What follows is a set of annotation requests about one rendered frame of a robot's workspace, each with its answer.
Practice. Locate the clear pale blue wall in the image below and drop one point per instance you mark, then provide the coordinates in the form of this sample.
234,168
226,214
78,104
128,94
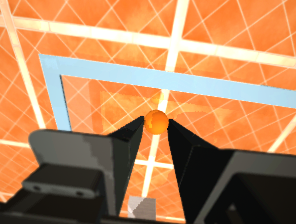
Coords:
53,67

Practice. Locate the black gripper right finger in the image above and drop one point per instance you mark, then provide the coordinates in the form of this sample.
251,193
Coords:
202,169

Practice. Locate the clear l-shaped low wall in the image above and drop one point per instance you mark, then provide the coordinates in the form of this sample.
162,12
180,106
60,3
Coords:
78,99

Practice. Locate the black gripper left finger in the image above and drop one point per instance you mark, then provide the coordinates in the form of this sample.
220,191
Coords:
114,154

